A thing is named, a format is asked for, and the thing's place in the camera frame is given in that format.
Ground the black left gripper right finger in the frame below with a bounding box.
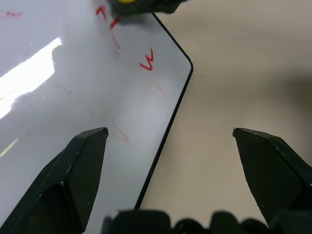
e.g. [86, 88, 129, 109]
[232, 127, 312, 229]

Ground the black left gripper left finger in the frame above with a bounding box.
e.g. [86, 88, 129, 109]
[0, 127, 109, 234]

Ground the yellow eraser with black felt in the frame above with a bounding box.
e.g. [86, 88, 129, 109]
[109, 0, 186, 17]

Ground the white whiteboard with black frame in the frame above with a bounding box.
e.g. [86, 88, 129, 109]
[0, 0, 194, 219]

